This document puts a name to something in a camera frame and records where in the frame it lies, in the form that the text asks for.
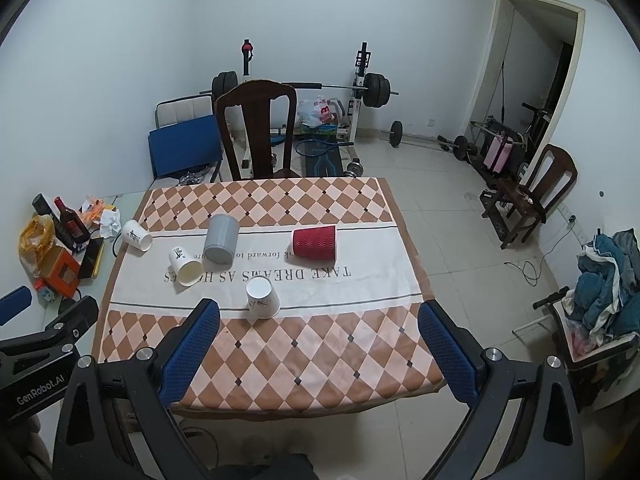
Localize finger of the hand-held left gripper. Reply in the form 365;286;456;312
0;286;34;327
42;296;100;348

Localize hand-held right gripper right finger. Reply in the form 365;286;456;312
417;300;586;480

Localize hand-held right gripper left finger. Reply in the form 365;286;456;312
52;298;223;480

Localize white paper cup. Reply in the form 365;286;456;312
245;276;281;320
121;219;153;256
168;246;206;287

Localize grey plastic cup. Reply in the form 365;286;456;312
202;213;240;265

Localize red ribbed paper cup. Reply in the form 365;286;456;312
292;225;339;260

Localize orange cardboard box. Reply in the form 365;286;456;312
35;247;82;298

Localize black flat box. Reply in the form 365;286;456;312
77;237;106;282

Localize yellow plastic bag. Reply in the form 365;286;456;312
18;214;56;278

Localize red wine bottle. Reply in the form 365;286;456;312
53;196;92;250

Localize crumpled white tissue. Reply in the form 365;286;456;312
99;209;122;238

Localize orange snack packet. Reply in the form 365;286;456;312
79;194;119;224

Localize checkered brown tablecloth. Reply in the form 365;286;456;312
92;176;447;409

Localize black laundry cart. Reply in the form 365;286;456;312
514;286;640;412

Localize pile of teal clothes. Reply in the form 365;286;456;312
561;229;640;342

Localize dark wooden chair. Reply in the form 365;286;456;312
214;80;304;182
481;143;579;250

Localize blue padded chair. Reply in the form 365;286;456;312
148;114;225;184

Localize black floor barbell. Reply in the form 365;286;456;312
381;120;479;162

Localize pink exercise machine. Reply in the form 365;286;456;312
470;102;552;176

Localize white padded chair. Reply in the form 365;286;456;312
155;95;216;130

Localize blue badminton racket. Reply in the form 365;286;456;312
295;138;354;157

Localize white weight bench rack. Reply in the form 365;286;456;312
235;39;375;170

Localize white plastic bag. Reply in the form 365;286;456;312
297;97;342;129

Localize black barbell on rack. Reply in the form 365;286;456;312
200;71;401;109

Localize black floor cable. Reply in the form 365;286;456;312
503;216;577;287

